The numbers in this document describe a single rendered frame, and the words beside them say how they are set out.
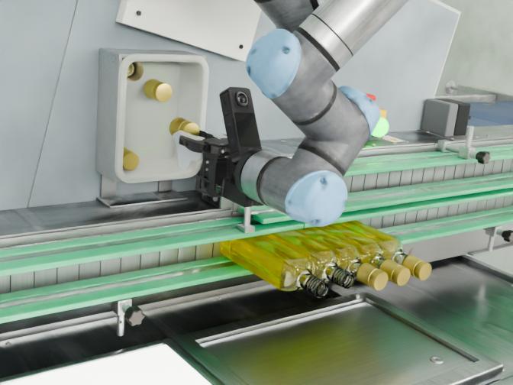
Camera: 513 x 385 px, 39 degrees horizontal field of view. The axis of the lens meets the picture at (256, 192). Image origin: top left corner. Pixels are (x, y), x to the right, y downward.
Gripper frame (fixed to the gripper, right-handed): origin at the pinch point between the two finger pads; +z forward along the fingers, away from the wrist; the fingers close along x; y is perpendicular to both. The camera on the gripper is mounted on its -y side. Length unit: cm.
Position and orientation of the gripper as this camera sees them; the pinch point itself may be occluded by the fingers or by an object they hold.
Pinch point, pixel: (188, 132)
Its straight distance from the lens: 122.3
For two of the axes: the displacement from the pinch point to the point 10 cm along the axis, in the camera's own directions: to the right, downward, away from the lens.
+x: 8.0, -0.7, 6.0
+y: -1.1, 9.6, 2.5
